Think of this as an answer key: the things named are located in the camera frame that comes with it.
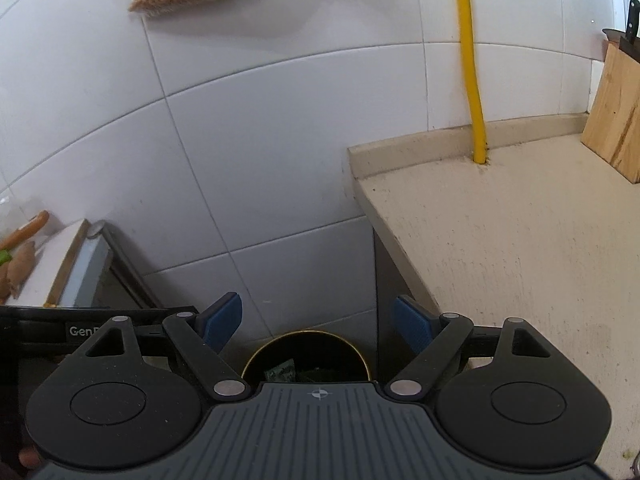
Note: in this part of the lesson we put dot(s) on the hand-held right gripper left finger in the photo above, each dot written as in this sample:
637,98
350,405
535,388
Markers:
222,322

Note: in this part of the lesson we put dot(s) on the green white carton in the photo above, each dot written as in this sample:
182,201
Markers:
281,372

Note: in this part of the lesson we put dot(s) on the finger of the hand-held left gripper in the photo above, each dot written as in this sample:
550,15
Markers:
50,327

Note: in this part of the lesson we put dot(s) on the wooden knife block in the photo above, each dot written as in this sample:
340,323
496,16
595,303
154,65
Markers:
617,120

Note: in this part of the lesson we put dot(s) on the ginger root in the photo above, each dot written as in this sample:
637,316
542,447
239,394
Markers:
20,270

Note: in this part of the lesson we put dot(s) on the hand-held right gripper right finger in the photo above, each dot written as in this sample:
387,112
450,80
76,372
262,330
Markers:
412,327

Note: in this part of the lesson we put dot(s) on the carrot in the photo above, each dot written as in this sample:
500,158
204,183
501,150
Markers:
27,227

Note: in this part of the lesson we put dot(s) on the metal frame rail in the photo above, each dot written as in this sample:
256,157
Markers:
125,265

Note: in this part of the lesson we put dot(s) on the person's left hand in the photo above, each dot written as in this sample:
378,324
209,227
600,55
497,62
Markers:
30,459

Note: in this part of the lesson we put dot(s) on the green vegetable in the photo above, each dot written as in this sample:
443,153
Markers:
5,256

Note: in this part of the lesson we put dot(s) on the black bin with gold rim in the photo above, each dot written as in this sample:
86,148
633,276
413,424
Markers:
320,355

